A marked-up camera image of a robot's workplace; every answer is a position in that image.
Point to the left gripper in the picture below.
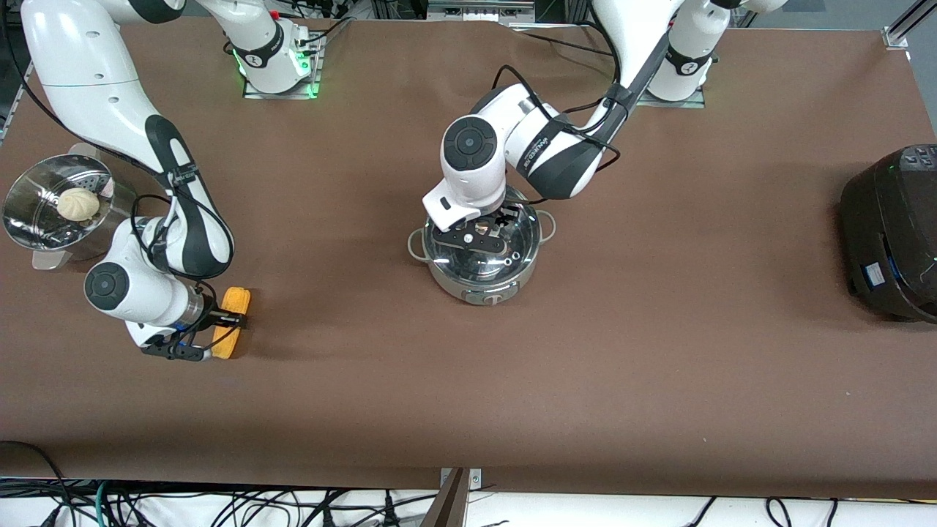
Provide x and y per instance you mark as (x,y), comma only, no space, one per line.
(504,217)

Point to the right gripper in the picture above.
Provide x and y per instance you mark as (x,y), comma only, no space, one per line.
(219,318)

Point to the yellow corn cob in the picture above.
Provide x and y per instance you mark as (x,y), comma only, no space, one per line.
(233,298)

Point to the glass pot lid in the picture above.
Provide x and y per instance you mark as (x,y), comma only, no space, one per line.
(523,234)

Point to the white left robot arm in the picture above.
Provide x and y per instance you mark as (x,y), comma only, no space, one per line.
(476,146)

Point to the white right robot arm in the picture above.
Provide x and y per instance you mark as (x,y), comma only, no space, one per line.
(88,73)

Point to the steel electric pot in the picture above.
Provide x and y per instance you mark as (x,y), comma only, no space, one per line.
(483,289)

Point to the steel steamer pot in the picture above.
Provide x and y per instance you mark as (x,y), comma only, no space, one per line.
(44,219)

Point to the brown table cover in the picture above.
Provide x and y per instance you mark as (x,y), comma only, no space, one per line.
(468,395)

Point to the white steamed bun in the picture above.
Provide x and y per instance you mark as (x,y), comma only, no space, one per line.
(77,204)

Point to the black rice cooker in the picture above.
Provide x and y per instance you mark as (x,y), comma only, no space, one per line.
(889,234)

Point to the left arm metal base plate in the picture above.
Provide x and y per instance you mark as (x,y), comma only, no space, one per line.
(695,104)

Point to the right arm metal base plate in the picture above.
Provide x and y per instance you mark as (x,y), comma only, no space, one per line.
(316,73)

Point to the metal table edge bracket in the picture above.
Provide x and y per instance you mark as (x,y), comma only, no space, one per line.
(474,479)

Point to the aluminium frame profile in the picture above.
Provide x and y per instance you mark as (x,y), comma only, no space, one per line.
(16,102)
(904,25)

